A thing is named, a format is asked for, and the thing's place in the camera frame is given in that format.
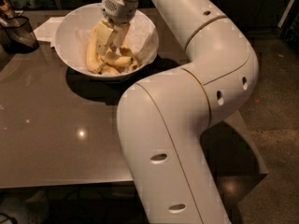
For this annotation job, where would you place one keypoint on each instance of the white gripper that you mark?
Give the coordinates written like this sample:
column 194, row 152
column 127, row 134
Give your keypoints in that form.
column 120, row 10

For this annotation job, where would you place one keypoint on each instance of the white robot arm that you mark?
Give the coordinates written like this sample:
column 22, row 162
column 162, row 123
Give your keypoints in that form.
column 160, row 118

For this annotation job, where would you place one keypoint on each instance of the small bottom banana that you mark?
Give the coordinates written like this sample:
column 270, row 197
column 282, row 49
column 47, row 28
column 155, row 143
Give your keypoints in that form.
column 108, row 70

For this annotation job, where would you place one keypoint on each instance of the white bowl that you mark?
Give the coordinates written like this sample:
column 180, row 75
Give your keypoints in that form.
column 66, row 44

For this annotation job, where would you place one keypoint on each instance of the white paper napkin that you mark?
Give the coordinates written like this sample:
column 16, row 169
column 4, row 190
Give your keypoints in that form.
column 46, row 31

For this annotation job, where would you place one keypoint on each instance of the black mesh basket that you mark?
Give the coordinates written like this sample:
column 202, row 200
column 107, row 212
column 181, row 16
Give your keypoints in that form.
column 17, row 35

